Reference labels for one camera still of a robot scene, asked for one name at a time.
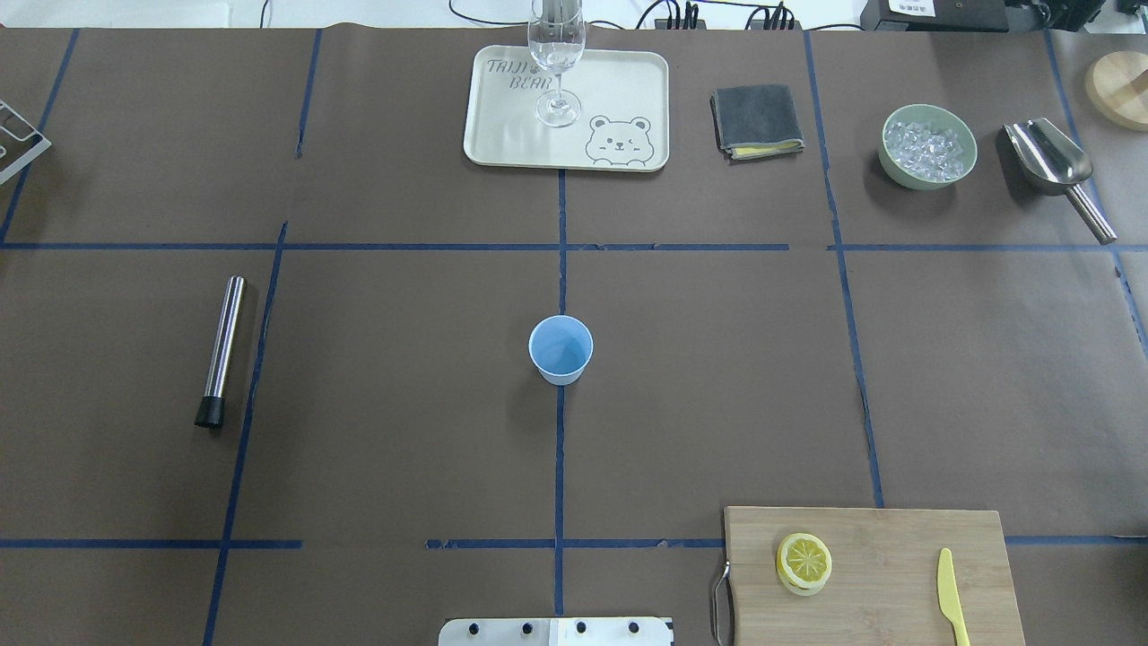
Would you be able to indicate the light blue cup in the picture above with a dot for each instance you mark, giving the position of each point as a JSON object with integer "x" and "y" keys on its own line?
{"x": 560, "y": 348}

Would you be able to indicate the yellow plastic knife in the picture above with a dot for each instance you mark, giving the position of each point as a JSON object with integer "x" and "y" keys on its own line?
{"x": 949, "y": 597}

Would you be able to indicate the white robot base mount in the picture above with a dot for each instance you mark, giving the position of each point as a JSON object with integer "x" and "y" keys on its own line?
{"x": 602, "y": 630}

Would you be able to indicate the steel muddler black tip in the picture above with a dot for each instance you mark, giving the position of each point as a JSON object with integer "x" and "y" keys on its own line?
{"x": 211, "y": 408}

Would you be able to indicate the black box device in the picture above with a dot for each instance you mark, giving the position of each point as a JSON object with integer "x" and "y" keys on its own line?
{"x": 958, "y": 16}

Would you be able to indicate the clear wine glass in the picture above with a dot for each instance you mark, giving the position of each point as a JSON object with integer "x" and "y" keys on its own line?
{"x": 556, "y": 37}

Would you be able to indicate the cream bear print tray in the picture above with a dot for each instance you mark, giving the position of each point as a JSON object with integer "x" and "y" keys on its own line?
{"x": 623, "y": 125}

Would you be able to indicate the black power strip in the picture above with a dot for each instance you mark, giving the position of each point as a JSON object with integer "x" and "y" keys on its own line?
{"x": 679, "y": 16}

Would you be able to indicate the wooden cutting board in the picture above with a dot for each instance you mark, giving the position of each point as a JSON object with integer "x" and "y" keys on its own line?
{"x": 882, "y": 588}

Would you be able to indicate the folded grey cloth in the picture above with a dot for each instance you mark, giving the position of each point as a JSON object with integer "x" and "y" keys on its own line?
{"x": 756, "y": 121}

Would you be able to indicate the round wooden stand base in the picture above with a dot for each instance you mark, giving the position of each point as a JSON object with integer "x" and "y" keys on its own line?
{"x": 1116, "y": 84}

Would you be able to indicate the green bowl of ice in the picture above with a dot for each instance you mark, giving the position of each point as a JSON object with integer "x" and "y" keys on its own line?
{"x": 926, "y": 147}

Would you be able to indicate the yellow lemon slice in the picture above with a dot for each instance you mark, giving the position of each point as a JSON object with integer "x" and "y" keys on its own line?
{"x": 803, "y": 563}

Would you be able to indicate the steel ice scoop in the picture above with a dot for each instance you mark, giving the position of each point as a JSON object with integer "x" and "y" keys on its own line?
{"x": 1057, "y": 166}

